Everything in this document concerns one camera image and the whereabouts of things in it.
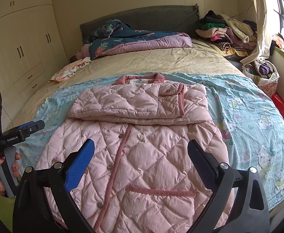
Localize basket of clothes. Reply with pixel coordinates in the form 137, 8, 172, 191
241, 59, 280, 95

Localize small floral cloth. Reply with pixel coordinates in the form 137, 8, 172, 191
48, 57, 92, 83

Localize blue cartoon printed sheet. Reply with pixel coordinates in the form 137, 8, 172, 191
18, 71, 284, 207

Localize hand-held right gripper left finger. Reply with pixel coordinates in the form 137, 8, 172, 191
13, 138, 95, 233

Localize pile of mixed clothes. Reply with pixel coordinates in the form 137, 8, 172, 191
196, 10, 258, 57

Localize cream curtain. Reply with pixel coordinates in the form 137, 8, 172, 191
240, 0, 275, 65

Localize dark floral quilt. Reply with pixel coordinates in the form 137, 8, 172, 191
82, 19, 193, 60

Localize pink quilted jacket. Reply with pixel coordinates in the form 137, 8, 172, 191
35, 72, 235, 233

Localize bed with beige cover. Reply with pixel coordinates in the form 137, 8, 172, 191
11, 4, 284, 214

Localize cream wardrobe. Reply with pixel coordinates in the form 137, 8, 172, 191
0, 0, 69, 131

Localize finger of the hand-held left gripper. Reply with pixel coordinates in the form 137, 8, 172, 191
23, 120, 45, 137
18, 121, 41, 130

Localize grey padded headboard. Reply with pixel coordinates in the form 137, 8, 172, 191
79, 4, 201, 42

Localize red plastic container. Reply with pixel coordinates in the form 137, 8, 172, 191
271, 93, 284, 118

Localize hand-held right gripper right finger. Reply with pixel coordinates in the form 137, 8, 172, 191
188, 139, 271, 233

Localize pink pillow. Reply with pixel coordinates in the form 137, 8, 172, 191
75, 44, 92, 60

